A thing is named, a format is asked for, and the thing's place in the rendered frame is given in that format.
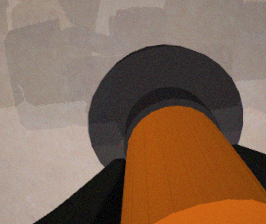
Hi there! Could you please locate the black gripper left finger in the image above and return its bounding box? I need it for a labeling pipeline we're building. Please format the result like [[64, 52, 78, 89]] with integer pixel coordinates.
[[33, 157, 126, 224]]

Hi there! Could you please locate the orange cylindrical knob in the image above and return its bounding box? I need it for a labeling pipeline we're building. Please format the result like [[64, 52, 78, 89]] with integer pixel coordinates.
[[121, 105, 266, 224]]

